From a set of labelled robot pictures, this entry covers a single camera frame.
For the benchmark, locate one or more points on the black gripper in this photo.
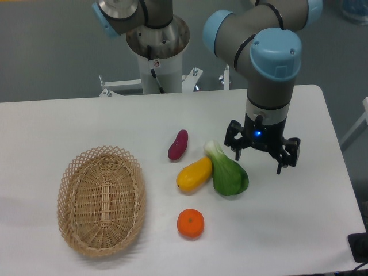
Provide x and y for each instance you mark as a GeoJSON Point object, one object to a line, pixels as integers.
{"type": "Point", "coordinates": [263, 130]}

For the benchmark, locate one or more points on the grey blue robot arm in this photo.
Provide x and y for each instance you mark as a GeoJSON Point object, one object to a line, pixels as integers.
{"type": "Point", "coordinates": [261, 45]}

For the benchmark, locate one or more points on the green bok choy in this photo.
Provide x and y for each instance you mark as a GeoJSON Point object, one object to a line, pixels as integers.
{"type": "Point", "coordinates": [229, 178]}

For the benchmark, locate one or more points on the yellow mango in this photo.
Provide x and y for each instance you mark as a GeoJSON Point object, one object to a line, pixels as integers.
{"type": "Point", "coordinates": [194, 175]}

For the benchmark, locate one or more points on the purple sweet potato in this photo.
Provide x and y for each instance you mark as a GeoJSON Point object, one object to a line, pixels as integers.
{"type": "Point", "coordinates": [179, 146]}

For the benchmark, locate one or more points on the orange fruit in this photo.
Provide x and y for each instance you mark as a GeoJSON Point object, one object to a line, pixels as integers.
{"type": "Point", "coordinates": [190, 223]}

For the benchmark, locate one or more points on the black device at table edge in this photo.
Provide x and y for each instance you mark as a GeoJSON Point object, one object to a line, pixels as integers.
{"type": "Point", "coordinates": [358, 246]}

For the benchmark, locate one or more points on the blue object top right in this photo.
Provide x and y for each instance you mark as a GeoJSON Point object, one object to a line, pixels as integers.
{"type": "Point", "coordinates": [354, 10]}

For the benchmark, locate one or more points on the woven wicker basket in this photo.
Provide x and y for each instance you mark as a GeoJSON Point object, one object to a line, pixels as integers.
{"type": "Point", "coordinates": [101, 201]}

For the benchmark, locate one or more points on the white frame at right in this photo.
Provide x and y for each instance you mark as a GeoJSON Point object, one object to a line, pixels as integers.
{"type": "Point", "coordinates": [356, 129]}

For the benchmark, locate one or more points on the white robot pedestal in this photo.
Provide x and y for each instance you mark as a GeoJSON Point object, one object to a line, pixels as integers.
{"type": "Point", "coordinates": [157, 76]}

